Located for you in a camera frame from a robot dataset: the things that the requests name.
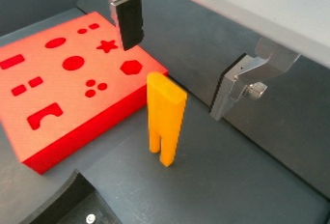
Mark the gripper black-tipped metal left finger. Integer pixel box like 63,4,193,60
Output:
109,0,145,50

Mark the yellow two-pronged peg object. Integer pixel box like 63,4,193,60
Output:
147,72,187,167

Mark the black curved holder bracket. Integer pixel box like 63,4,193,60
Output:
19,170,123,224

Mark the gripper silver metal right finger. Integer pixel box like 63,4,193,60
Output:
210,37,301,121

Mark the red shape-sorter board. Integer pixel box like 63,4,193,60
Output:
0,13,167,173

